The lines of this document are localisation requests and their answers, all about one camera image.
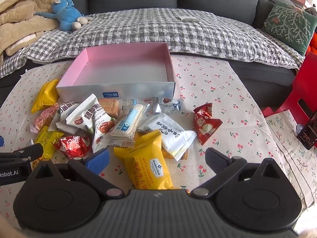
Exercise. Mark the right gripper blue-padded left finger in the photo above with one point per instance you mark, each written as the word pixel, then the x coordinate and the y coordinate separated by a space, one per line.
pixel 88 170

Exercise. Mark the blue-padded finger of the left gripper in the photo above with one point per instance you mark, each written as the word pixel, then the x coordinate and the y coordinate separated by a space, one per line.
pixel 31 152

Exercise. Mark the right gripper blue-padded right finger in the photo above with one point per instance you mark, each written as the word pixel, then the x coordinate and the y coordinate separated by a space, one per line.
pixel 226 170

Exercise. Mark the red crinkled snack pack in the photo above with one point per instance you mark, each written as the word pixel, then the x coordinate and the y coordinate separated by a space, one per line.
pixel 74 146

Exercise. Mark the pink rice cracker pack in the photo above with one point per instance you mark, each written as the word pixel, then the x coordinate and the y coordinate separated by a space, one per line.
pixel 43 119

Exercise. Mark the red triangular snack pack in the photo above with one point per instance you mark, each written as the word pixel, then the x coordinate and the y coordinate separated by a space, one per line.
pixel 204 123

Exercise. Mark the white nut snack pack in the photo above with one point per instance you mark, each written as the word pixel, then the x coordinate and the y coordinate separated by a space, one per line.
pixel 59 120

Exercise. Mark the white cream roll pack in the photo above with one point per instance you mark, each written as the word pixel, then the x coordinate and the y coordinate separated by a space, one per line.
pixel 122 135

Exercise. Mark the white walnut snack pack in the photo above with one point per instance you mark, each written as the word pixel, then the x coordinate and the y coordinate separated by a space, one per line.
pixel 91 117

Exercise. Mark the white cartoon face snack pack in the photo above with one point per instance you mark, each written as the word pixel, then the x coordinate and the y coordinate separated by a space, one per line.
pixel 175 139

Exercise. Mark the yellow waffle sandwich pack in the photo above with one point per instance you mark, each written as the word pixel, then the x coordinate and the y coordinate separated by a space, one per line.
pixel 145 163

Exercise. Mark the yellow pillow snack pack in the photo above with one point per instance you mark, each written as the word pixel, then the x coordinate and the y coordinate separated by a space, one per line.
pixel 46 97

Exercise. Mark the wafer biscuit clear pack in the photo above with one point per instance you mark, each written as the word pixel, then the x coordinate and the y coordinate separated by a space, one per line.
pixel 111 106

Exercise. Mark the silver truffle chocolate pack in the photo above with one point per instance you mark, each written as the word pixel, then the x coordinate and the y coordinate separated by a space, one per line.
pixel 167 106

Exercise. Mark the cherry print tablecloth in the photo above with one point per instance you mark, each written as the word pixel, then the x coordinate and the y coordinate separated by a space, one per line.
pixel 244 132

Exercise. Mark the floral cloth at right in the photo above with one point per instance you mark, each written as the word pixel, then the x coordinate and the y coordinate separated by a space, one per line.
pixel 299 163

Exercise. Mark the dark bottle at right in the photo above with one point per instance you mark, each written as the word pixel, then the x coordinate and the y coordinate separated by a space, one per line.
pixel 307 136

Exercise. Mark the pink and silver cardboard box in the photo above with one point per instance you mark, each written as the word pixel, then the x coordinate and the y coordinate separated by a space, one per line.
pixel 121 71

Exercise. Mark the red plastic stool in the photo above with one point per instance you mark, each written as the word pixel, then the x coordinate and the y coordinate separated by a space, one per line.
pixel 303 89

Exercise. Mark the beige quilted blanket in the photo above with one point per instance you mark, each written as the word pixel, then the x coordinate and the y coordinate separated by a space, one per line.
pixel 20 26

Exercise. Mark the grey checked quilted blanket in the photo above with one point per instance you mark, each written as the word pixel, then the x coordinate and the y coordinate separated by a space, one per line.
pixel 213 36

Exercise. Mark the blue plush toy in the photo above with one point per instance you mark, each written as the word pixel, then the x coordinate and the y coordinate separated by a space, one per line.
pixel 68 16

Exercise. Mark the white packet on sofa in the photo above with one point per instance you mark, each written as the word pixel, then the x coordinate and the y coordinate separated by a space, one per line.
pixel 188 19

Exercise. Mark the green branch pattern cushion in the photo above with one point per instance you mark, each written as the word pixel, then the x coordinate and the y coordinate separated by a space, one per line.
pixel 291 25

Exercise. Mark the dark grey sofa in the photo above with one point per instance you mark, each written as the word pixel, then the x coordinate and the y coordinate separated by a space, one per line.
pixel 269 87

